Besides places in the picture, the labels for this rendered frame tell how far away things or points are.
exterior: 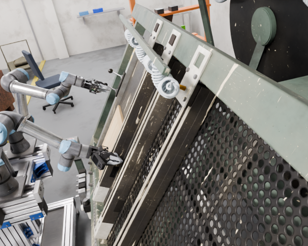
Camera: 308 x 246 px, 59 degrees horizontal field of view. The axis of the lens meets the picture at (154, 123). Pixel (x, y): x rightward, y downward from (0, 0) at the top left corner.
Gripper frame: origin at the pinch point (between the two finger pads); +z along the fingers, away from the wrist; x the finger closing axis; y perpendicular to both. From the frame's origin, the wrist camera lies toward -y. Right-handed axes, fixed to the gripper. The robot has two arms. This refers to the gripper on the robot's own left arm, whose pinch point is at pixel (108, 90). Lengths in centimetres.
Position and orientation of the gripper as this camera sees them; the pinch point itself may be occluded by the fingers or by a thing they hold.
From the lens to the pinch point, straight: 208.9
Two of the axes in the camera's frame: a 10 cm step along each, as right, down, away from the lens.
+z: 8.9, 2.6, 3.7
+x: 3.9, -8.4, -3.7
